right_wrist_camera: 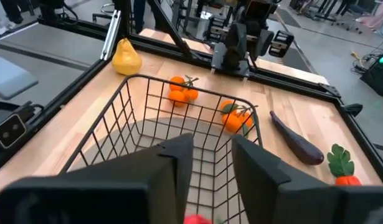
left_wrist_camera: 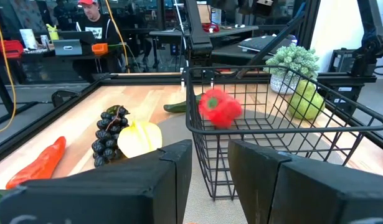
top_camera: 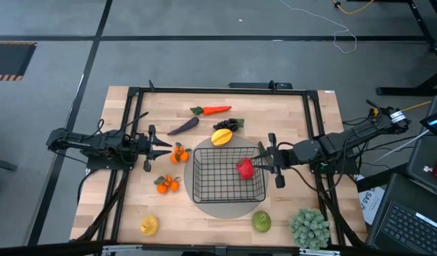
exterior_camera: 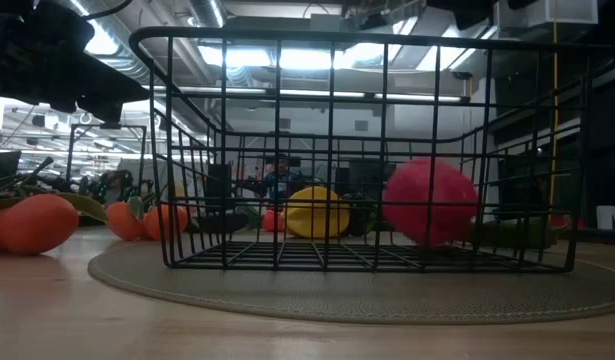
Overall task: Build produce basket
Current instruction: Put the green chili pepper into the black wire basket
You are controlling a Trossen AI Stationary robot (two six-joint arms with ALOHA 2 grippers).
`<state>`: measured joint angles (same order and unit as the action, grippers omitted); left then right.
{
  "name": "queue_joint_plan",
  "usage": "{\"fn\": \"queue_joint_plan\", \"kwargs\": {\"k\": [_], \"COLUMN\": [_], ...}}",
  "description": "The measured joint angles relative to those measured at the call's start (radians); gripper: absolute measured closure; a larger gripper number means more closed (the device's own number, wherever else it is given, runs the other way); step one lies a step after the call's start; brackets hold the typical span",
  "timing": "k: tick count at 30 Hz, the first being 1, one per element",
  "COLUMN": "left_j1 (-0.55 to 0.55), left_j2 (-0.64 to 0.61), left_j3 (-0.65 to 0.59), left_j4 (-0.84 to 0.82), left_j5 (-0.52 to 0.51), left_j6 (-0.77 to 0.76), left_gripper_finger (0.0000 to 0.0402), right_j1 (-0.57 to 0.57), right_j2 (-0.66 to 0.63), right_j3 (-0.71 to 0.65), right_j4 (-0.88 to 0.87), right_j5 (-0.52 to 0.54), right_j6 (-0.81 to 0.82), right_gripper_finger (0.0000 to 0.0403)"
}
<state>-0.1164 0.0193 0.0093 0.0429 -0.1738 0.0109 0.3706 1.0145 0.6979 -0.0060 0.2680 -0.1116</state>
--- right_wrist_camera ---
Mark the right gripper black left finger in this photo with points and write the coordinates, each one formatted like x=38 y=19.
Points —
x=101 y=199

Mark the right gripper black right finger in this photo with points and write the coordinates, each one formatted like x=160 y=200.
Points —
x=287 y=202

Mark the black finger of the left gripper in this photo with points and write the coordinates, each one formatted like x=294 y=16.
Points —
x=236 y=43
x=263 y=43

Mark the purple eggplant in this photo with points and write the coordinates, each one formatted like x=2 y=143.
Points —
x=298 y=144

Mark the orange carrot with green leaves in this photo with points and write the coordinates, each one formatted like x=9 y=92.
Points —
x=340 y=163

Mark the tangerine cluster with stem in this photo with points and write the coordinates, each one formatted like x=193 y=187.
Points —
x=232 y=122
x=177 y=97

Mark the yellow pear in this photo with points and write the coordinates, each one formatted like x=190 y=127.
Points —
x=125 y=60

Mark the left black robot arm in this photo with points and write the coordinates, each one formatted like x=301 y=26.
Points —
x=238 y=71

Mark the black office chair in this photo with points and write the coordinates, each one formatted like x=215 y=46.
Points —
x=347 y=9

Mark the red bell pepper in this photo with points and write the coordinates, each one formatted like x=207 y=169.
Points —
x=195 y=220

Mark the black computer with green light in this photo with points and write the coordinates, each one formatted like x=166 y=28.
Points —
x=376 y=77

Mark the person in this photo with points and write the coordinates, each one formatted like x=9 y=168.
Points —
x=12 y=11
x=139 y=15

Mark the silver metal strut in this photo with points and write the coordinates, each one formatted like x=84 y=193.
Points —
x=110 y=35

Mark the grey floor pad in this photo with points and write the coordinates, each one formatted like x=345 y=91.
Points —
x=10 y=79

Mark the black mount bracket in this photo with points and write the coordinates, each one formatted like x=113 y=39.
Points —
x=354 y=109

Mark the table-level camera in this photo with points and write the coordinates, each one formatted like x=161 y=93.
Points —
x=9 y=130

